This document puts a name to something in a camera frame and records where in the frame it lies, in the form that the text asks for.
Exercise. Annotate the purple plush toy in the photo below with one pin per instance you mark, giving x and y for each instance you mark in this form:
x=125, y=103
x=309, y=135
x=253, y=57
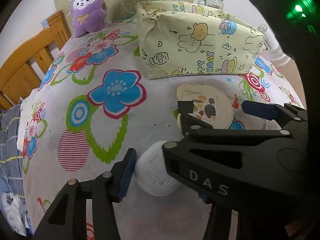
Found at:
x=88, y=16

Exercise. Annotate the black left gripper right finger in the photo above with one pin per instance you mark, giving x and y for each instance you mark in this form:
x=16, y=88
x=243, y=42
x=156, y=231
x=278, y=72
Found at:
x=205, y=198

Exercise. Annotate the white round device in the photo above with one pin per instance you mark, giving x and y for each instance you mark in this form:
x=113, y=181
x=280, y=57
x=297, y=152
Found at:
x=151, y=174

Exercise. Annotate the patterned fabric storage box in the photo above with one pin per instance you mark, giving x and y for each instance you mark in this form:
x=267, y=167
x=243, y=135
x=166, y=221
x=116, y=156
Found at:
x=182, y=38

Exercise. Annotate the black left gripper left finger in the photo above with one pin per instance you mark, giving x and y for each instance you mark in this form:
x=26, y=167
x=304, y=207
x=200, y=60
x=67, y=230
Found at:
x=66, y=216

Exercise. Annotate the white clip fan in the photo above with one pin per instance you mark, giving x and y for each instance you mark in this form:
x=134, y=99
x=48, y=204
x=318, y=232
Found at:
x=273, y=49

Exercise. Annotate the floral tablecloth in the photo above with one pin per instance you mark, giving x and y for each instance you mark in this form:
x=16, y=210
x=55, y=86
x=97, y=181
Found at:
x=95, y=102

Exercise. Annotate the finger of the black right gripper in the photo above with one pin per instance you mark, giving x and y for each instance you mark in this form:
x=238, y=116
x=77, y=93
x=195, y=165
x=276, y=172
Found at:
x=187, y=121
x=273, y=111

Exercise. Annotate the grey plaid bedding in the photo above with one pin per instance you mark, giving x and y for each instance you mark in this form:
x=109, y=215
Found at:
x=13, y=206

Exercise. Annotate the round cartoon coaster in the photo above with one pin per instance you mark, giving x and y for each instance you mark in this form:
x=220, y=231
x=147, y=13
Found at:
x=209, y=104

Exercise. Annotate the orange wooden chair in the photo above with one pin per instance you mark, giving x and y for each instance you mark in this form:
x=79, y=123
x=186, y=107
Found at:
x=18, y=78

